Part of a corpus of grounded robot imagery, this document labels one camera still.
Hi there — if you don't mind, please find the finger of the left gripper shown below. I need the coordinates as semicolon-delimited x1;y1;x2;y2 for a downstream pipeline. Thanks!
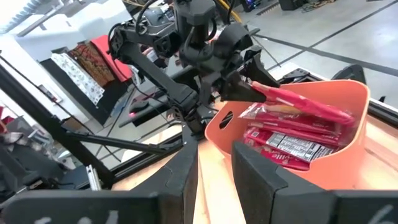
221;72;268;103
245;52;280;88

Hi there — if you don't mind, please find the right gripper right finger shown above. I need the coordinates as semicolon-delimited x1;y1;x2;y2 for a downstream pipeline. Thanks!
232;141;398;224

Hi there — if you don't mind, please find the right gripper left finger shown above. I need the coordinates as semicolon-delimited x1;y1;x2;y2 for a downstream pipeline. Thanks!
0;139;199;224

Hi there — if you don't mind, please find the orange plastic basket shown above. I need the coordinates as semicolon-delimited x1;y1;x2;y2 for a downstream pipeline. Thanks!
204;79;371;191

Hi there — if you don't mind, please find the black computer mouse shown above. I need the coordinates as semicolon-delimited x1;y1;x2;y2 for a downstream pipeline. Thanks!
128;100;150;114

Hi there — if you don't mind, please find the red cloth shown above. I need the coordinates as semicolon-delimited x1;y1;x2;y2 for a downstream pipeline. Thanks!
90;34;133;83

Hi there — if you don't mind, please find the brown patterned cloth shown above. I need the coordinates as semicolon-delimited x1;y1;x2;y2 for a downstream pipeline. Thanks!
68;43;116;88

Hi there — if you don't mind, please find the white floral cloth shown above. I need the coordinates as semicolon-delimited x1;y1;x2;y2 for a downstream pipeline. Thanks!
50;52;106;106

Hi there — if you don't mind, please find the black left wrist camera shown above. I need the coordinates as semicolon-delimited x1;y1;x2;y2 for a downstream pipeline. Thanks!
216;23;254;59

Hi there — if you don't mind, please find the silver metal bracket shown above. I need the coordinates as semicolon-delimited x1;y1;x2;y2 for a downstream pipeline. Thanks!
85;164;102;192

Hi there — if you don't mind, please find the yellow floor cable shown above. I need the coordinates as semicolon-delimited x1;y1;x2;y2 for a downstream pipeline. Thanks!
216;0;244;24

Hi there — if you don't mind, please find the black frame clamp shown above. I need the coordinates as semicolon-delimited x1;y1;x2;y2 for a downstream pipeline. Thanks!
330;63;368;85

